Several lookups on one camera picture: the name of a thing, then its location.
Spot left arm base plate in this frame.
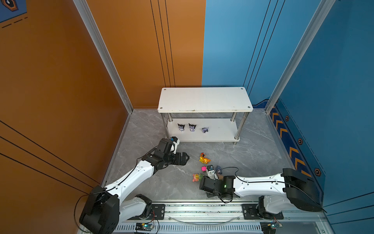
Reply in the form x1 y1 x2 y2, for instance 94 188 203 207
130 204 166 220

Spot pink yellow bear toy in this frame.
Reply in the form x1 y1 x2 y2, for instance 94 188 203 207
192 174 204 182

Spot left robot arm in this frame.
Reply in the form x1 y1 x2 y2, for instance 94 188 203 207
74 136 190 234

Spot right green circuit board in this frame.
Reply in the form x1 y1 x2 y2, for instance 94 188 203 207
260 222 283 234

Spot aluminium rail frame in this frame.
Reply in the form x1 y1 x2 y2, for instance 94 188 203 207
112 201 334 234

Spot small blue figure toy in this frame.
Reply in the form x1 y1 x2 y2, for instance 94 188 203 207
215 166 222 175

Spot aluminium corner post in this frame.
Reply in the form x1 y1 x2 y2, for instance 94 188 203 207
265 0 336 115
73 0 133 115

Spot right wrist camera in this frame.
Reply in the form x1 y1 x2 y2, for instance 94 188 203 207
206 165 219 180

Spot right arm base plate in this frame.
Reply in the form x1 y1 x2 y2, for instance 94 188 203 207
242 203 284 220

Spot purple figure toy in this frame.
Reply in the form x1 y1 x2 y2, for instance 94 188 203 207
202 127 209 134

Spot left aluminium corner post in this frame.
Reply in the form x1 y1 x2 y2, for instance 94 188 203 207
73 0 133 115

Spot green circuit board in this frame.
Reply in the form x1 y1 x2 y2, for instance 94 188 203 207
135 223 155 233
260 222 283 234

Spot orange yellow duck toy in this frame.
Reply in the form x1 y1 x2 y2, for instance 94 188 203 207
199 153 211 164

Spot white two-tier shelf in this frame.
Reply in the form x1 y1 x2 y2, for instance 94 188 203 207
157 87 253 144

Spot left green circuit board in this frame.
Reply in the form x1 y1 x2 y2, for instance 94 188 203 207
135 223 155 233

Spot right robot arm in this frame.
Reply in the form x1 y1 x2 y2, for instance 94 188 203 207
199 168 323 217

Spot right aluminium corner post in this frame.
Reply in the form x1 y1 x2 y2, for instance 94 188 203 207
265 0 336 115

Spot black white Kuromi figure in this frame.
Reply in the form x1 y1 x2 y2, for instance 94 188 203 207
177 123 185 132

